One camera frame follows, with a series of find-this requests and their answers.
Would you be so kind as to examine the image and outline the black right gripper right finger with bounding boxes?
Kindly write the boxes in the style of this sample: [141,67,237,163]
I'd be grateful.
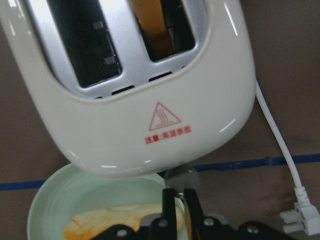
[183,188,207,240]

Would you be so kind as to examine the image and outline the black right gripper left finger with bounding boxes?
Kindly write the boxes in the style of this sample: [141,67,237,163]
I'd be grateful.
[162,188,177,225]

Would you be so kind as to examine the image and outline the white two-slot toaster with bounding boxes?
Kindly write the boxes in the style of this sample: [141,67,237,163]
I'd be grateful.
[0,0,256,178]

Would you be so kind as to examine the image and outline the bread slice in toaster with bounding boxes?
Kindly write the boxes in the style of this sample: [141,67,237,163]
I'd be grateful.
[130,0,174,61]

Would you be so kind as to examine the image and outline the triangular bread on plate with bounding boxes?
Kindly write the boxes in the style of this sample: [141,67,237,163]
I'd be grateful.
[62,202,187,240]

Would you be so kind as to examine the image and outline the light green plate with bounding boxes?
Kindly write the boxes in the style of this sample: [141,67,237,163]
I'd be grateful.
[27,164,165,240]

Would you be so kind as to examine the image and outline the white power cord with plug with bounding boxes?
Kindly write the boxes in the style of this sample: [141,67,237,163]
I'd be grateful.
[254,81,320,236]

